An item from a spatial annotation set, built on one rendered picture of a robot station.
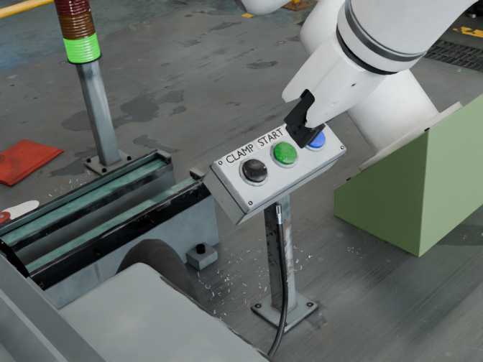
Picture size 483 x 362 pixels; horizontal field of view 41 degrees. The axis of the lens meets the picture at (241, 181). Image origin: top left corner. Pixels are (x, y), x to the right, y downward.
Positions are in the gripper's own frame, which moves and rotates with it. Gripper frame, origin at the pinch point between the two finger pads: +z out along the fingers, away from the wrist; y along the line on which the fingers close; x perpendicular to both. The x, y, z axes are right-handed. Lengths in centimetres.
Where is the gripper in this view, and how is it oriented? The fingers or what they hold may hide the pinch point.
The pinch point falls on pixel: (304, 127)
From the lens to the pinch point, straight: 71.6
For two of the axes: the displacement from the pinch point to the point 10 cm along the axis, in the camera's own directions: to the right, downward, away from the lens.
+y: -7.4, 4.2, -5.3
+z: -3.3, 4.5, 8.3
